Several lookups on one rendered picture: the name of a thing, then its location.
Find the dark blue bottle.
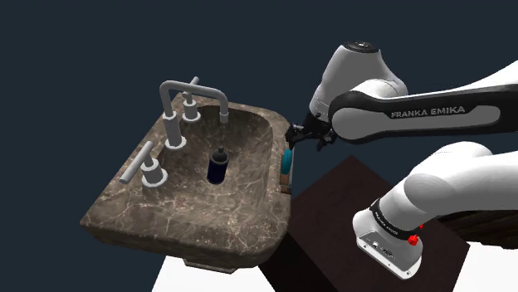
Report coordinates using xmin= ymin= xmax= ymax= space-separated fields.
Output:
xmin=206 ymin=145 xmax=231 ymax=186

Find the brown marble sink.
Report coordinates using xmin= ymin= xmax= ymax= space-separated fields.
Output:
xmin=79 ymin=93 xmax=296 ymax=275

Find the grey arched faucet spout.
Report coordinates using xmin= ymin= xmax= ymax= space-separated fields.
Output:
xmin=159 ymin=80 xmax=231 ymax=151

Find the grey lever faucet handle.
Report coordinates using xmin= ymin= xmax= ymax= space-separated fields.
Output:
xmin=180 ymin=75 xmax=203 ymax=123
xmin=119 ymin=139 xmax=169 ymax=188

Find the teal rounded object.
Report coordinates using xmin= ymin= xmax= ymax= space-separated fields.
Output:
xmin=281 ymin=148 xmax=295 ymax=176

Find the small brown box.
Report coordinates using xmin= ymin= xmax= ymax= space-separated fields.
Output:
xmin=279 ymin=173 xmax=293 ymax=195

